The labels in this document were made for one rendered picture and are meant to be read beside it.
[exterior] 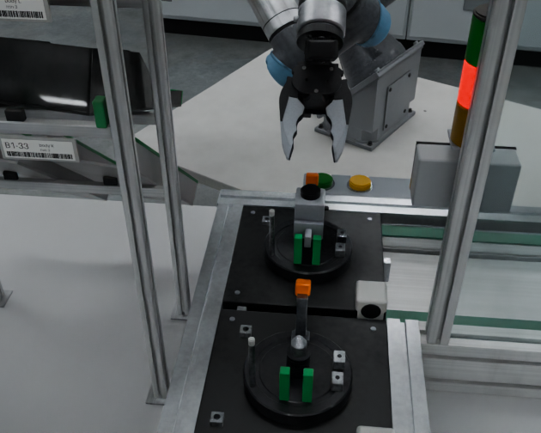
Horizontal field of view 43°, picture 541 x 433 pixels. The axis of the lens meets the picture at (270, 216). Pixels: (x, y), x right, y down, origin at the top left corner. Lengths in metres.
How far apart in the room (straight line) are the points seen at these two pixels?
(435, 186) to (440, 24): 3.29
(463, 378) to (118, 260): 0.63
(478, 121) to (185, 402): 0.49
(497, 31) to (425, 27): 3.39
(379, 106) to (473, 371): 0.70
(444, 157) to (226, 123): 0.91
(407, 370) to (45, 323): 0.59
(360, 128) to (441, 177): 0.73
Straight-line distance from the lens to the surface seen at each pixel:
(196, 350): 0.97
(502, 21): 0.73
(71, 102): 0.80
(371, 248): 1.11
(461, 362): 1.02
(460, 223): 0.85
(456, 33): 4.13
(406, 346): 0.99
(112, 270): 1.26
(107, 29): 0.70
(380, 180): 1.29
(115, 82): 0.72
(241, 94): 1.80
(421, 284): 1.14
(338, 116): 0.99
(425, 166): 0.83
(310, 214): 1.01
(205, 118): 1.69
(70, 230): 1.37
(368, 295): 1.00
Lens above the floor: 1.67
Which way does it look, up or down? 37 degrees down
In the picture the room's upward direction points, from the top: straight up
